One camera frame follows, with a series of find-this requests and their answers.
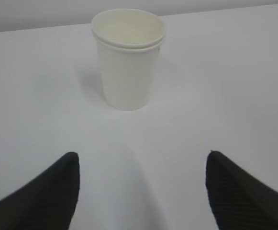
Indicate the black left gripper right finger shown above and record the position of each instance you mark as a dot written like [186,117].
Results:
[238,200]

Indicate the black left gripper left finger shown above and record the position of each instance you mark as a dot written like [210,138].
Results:
[48,202]

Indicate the white paper cup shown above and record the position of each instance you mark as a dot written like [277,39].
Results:
[128,43]

